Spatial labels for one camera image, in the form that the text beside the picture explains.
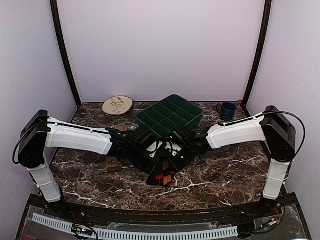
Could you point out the white slotted cable duct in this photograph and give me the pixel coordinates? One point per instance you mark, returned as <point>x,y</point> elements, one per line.
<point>122,231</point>

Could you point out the black right corner post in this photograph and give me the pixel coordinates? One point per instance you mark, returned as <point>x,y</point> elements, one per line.
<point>259,51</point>

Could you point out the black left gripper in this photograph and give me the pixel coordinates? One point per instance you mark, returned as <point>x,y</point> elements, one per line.
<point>149,170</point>

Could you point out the black front table rail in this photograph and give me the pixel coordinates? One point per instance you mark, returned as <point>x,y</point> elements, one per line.
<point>240,214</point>

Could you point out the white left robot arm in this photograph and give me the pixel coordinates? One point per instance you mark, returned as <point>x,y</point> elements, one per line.
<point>45,132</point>

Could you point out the green divided organizer tray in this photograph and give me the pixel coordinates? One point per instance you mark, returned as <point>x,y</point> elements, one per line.
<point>164,116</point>

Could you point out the black left corner post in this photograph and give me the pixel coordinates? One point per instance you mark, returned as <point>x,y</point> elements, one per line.
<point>63,52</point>

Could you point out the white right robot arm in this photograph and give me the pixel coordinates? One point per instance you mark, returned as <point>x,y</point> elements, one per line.
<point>270,127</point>

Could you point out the brown ribbed sock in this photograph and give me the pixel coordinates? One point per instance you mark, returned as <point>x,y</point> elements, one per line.
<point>114,162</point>

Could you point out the black corner post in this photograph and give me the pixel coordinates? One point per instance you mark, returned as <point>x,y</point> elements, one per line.
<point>259,51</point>
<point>63,52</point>

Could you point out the round wooden slice plate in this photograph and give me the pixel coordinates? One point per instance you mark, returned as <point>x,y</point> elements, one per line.
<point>117,105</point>

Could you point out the dark blue mug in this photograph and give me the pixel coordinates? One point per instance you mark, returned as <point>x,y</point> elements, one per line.
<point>226,110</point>

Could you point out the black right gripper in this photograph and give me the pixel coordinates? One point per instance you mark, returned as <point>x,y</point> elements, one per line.
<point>173,162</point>

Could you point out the red yellow argyle sock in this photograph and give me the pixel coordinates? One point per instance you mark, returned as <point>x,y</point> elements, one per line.
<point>163,176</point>

